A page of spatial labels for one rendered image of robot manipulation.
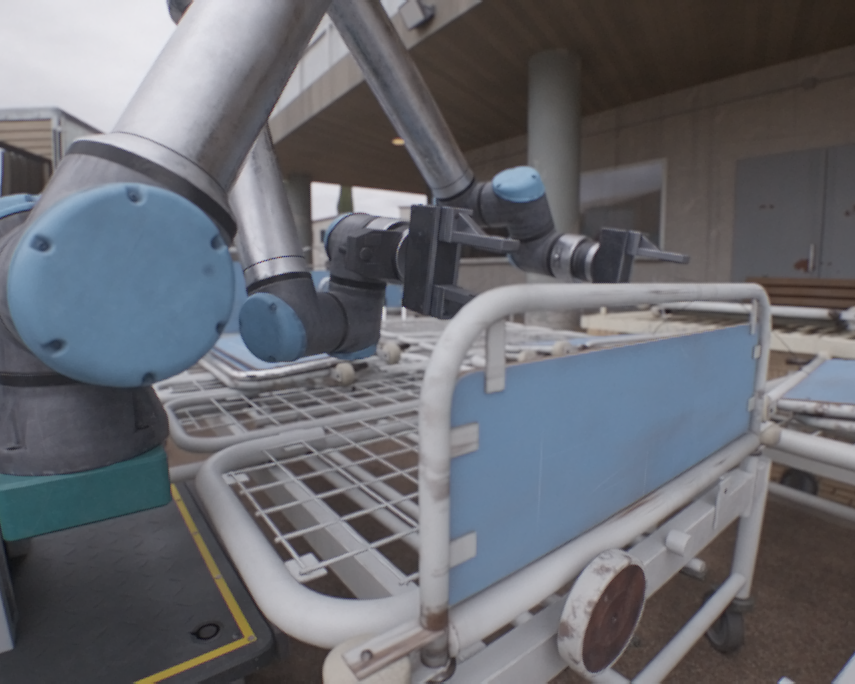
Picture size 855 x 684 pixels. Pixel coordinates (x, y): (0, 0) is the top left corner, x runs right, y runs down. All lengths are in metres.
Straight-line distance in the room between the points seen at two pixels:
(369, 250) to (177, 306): 0.27
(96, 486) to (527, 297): 0.46
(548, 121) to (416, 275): 5.15
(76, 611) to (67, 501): 0.32
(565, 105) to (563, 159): 0.59
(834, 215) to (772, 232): 0.63
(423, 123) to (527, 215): 0.25
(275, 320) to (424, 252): 0.20
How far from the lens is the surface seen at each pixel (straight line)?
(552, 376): 0.42
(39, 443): 0.57
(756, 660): 1.30
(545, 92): 5.79
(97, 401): 0.57
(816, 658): 1.37
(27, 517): 0.58
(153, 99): 0.46
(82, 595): 0.90
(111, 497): 0.58
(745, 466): 0.99
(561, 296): 0.39
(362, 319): 0.69
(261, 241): 0.63
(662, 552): 0.68
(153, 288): 0.38
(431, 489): 0.33
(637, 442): 0.58
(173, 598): 0.84
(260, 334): 0.61
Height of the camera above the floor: 0.79
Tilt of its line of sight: 8 degrees down
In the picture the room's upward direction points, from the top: straight up
